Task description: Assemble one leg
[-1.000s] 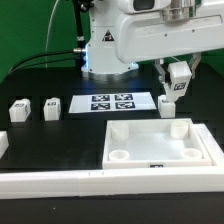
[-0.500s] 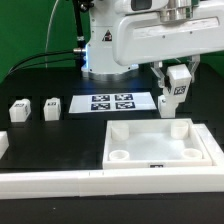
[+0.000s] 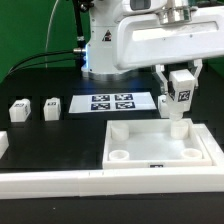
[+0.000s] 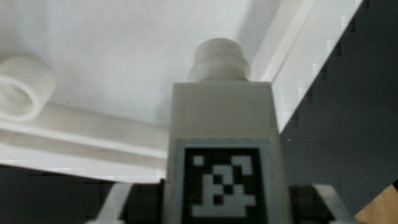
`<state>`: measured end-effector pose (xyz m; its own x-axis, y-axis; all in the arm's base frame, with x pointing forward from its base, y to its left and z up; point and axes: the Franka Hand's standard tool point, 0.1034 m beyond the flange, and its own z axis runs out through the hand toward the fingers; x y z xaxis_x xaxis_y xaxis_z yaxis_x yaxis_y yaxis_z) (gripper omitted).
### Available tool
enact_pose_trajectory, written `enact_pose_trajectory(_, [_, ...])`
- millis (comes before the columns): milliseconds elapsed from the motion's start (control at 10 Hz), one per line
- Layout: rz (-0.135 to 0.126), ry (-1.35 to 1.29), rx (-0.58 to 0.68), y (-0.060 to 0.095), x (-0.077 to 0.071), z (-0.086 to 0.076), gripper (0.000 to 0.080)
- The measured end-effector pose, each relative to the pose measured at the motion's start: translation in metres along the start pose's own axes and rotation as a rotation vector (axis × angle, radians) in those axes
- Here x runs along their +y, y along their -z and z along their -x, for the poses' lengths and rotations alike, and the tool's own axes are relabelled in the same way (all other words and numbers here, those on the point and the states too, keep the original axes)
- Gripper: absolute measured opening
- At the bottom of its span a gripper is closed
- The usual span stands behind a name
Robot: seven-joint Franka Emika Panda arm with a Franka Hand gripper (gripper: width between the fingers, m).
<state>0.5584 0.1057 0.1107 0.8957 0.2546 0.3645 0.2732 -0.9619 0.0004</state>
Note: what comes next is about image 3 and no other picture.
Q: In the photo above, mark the white fiducial marker sheet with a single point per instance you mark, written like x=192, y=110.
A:
x=112, y=102

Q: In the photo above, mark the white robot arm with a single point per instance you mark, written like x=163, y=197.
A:
x=105, y=16

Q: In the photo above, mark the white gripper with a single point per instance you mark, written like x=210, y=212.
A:
x=141, y=41

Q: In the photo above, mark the white square tabletop tray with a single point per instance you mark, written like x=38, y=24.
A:
x=149, y=144

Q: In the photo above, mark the white U-shaped fence wall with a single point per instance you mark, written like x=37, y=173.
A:
x=103, y=182

